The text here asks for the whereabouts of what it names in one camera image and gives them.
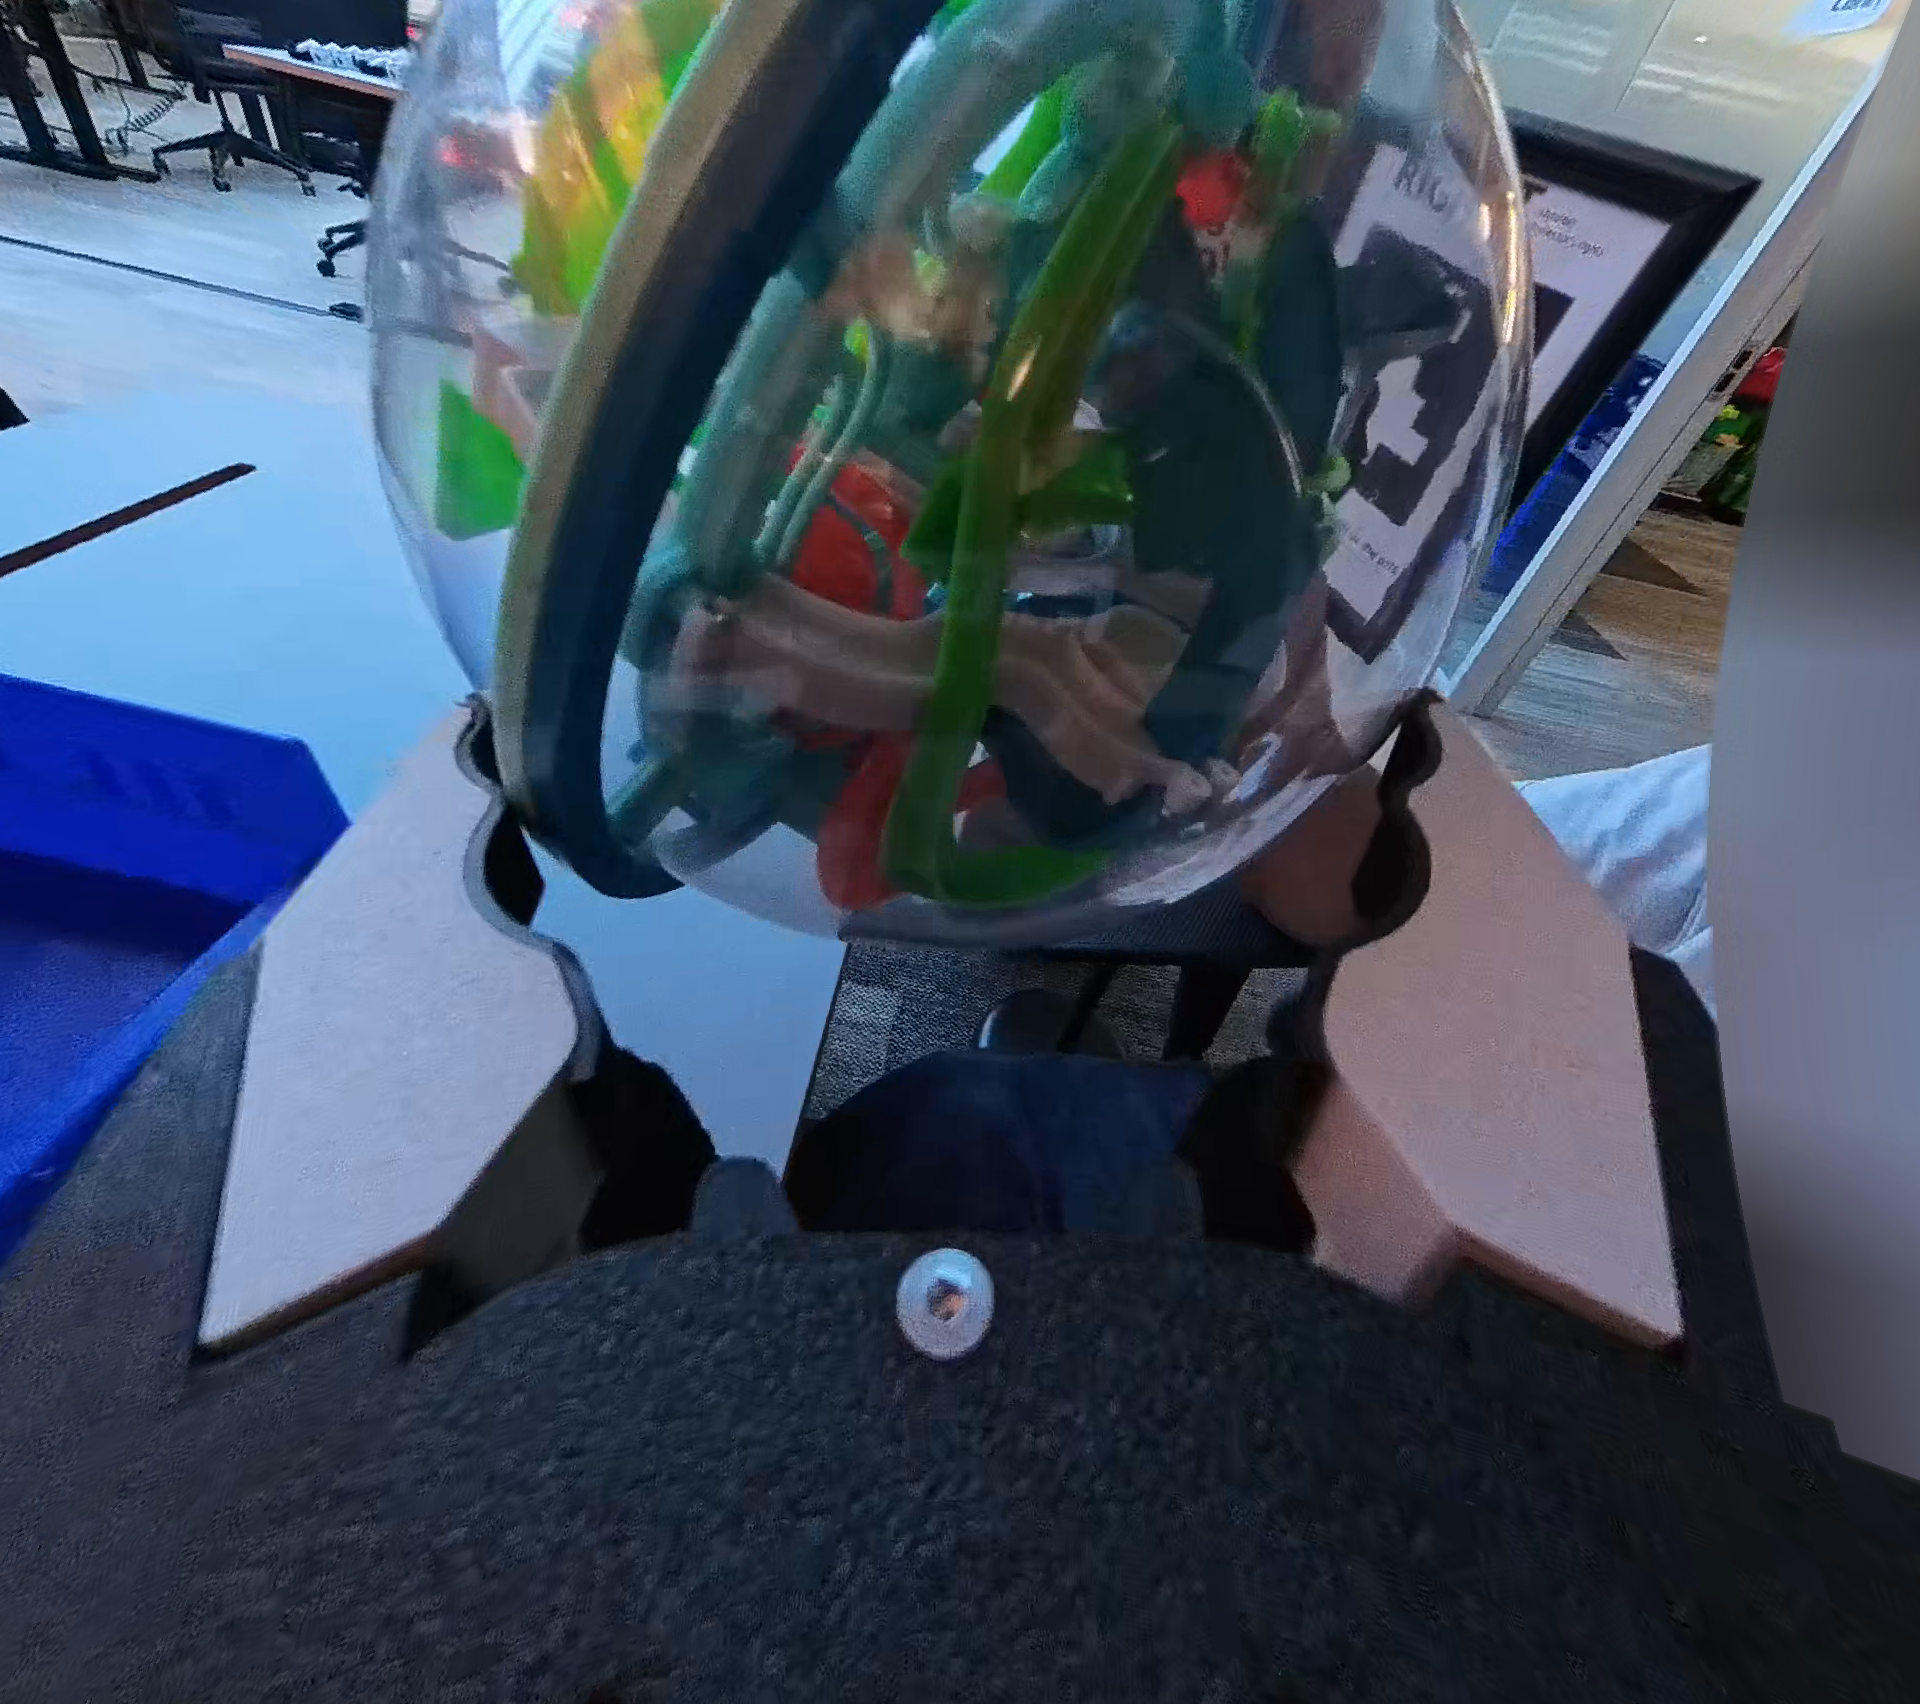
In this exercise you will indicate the clear plastic maze ball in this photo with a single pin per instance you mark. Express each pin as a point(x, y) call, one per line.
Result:
point(902, 385)

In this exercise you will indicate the black framed poster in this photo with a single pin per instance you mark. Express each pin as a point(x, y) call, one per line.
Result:
point(1627, 277)

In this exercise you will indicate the person's dark blue pants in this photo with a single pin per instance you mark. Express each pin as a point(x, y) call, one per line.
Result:
point(991, 1135)

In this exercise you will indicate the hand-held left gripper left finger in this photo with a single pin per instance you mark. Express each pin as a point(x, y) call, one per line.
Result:
point(375, 1103)

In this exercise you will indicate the person's white shirt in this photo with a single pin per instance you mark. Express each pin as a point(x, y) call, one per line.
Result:
point(1636, 834)

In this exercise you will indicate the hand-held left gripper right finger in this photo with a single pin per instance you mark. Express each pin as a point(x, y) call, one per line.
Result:
point(1501, 1103)

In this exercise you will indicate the blue plastic bin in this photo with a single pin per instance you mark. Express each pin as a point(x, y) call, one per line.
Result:
point(93, 982)

